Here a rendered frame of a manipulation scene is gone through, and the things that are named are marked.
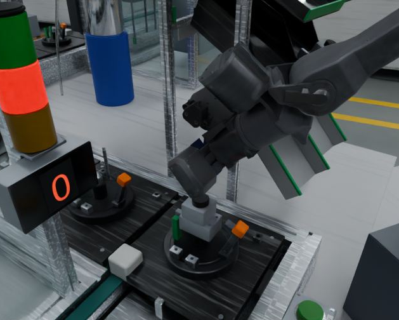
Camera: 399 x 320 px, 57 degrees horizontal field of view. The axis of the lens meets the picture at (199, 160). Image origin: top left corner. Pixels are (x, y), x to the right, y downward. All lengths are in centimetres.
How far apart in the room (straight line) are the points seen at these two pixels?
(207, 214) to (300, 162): 33
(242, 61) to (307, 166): 49
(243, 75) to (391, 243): 37
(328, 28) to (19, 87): 413
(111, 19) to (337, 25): 329
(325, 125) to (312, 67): 58
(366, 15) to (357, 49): 393
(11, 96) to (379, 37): 39
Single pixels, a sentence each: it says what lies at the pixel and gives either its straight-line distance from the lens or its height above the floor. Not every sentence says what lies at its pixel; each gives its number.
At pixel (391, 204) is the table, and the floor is 86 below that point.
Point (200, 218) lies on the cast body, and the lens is 62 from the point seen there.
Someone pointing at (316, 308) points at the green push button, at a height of 97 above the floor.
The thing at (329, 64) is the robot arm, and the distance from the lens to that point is 43.
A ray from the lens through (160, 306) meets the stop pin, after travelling 64.
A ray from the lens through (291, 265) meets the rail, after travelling 72.
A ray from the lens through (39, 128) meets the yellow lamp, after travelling 45.
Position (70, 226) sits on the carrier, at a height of 97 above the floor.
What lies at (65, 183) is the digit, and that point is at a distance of 50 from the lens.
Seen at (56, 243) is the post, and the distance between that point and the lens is 60.
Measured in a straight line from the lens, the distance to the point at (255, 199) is 100.
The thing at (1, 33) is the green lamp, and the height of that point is 140.
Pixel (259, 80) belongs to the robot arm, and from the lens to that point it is 45.
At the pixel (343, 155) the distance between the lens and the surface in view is 125.
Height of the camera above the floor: 149
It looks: 33 degrees down
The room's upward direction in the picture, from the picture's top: straight up
